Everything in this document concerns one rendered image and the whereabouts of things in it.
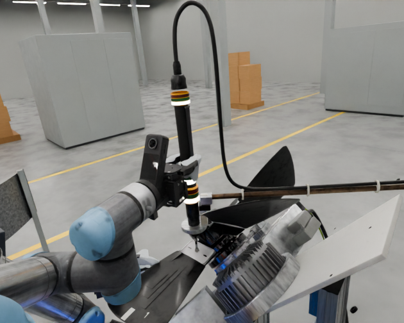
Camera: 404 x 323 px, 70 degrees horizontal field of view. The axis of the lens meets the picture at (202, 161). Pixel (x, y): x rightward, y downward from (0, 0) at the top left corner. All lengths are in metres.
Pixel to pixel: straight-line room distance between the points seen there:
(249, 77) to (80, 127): 4.75
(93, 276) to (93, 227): 0.12
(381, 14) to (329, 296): 12.61
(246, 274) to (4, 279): 0.55
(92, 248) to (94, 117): 6.45
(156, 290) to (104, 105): 6.35
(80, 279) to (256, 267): 0.45
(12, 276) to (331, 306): 0.69
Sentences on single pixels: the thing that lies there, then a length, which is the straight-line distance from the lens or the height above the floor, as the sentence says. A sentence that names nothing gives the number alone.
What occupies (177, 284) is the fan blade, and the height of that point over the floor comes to 1.19.
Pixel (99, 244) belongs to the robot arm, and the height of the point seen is 1.46.
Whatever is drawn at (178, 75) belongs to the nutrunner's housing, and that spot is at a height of 1.68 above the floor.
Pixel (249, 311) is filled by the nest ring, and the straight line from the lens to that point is 0.84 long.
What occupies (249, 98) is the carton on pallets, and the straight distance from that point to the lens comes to 8.77.
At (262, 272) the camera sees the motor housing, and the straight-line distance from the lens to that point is 0.85.
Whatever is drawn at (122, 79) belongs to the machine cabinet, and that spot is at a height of 1.27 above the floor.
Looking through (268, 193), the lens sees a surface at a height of 1.37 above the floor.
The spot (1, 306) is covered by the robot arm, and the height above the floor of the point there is 1.59.
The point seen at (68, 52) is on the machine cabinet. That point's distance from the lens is 6.73.
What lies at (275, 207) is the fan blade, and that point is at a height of 1.38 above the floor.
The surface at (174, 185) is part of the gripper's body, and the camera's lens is 0.63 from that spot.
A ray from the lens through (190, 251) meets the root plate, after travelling 0.87.
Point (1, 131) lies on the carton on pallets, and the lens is 8.64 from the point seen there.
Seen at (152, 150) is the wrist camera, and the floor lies 1.54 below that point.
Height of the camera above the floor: 1.72
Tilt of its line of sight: 21 degrees down
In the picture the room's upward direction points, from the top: 5 degrees counter-clockwise
